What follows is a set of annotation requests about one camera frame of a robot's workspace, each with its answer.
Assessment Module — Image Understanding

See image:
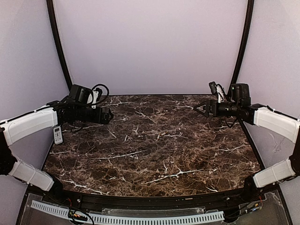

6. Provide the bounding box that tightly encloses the white remote control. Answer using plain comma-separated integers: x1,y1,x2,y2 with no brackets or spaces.
53,126,63,145

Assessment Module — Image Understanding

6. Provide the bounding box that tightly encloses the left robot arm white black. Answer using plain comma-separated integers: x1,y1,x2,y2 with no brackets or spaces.
0,84,113,199

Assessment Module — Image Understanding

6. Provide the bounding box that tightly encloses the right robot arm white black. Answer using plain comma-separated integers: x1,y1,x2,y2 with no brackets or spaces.
193,82,300,201

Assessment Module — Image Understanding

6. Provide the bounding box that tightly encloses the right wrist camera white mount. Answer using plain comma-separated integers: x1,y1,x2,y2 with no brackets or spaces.
209,82,225,103

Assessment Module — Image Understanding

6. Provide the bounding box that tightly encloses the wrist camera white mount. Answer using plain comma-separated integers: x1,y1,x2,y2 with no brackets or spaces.
87,88,103,109
209,82,225,103

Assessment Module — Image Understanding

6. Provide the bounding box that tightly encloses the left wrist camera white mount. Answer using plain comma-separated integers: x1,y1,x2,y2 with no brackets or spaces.
87,88,103,109

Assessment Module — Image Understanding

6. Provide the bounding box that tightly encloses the black left camera cable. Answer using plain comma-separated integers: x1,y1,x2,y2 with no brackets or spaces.
90,83,110,106

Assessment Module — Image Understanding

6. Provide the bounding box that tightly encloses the black front rail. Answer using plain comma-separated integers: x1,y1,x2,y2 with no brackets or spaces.
46,189,256,213

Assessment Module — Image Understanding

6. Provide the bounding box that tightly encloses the white slotted cable duct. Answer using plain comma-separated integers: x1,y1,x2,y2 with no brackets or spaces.
30,200,225,225

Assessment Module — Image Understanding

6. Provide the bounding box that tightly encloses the right black frame post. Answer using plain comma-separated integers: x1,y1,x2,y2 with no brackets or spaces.
231,0,255,84

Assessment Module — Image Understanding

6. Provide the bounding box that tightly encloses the black frame post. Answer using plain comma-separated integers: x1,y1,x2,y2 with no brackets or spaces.
231,0,255,84
46,0,73,90

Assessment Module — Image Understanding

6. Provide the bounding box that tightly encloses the left black frame post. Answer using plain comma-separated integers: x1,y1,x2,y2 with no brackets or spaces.
46,0,73,90

